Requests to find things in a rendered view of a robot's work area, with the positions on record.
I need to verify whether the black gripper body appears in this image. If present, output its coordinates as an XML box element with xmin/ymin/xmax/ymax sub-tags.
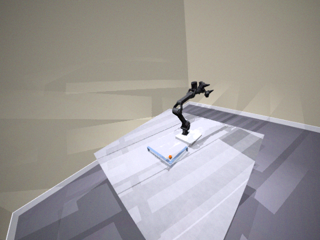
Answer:
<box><xmin>197</xmin><ymin>87</ymin><xmax>209</xmax><ymax>98</ymax></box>

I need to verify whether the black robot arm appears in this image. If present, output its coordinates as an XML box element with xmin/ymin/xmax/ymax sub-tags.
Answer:
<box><xmin>172</xmin><ymin>81</ymin><xmax>206</xmax><ymax>136</ymax></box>

